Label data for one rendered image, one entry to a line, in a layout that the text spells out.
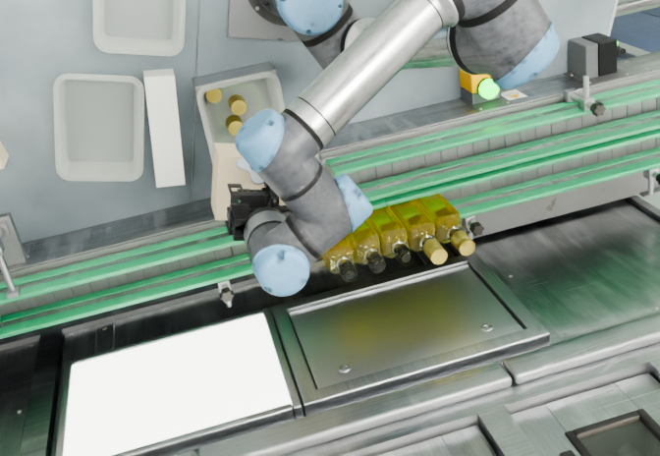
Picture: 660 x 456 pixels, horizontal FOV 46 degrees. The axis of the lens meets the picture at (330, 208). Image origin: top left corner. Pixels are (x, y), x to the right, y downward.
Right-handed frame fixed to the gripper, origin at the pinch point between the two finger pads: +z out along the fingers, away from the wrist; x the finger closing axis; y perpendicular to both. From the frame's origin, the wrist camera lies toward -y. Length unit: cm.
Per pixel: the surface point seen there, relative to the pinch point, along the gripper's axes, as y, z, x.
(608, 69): -84, 27, -19
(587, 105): -71, 13, -14
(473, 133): -48, 17, -6
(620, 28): -111, 66, -23
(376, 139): -28.7, 23.1, -2.1
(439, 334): -34.3, -12.1, 25.2
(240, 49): 0.2, 35.3, -17.1
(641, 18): -120, 71, -26
